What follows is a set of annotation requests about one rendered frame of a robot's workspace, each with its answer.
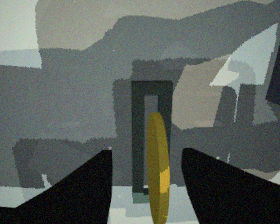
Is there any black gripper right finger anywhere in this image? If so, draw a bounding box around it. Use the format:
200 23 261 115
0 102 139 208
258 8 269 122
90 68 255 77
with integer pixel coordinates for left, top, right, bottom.
181 148 280 224

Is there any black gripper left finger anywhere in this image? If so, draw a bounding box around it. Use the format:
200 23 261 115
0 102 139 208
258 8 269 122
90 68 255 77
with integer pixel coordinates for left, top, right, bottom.
0 149 112 224

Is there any gold coin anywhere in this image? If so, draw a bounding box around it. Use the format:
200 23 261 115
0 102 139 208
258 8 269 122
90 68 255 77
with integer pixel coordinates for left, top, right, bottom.
147 112 170 224

